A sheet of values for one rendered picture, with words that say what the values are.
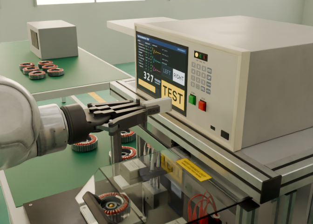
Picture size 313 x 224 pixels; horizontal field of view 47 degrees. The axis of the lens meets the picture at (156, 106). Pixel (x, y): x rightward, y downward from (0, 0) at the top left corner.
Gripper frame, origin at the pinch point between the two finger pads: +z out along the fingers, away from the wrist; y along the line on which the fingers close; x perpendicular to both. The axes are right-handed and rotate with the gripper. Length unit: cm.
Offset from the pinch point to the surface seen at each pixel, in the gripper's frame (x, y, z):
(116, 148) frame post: -29.3, -37.9, 5.9
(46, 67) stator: -41, -199, 21
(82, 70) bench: -44, -191, 45
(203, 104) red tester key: 0.3, 4.6, 9.0
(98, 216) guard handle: -12.4, 12.8, -19.0
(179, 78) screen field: 3.5, -5.7, 9.5
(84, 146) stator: -41, -66, 4
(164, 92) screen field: -2.3, -12.6, 9.5
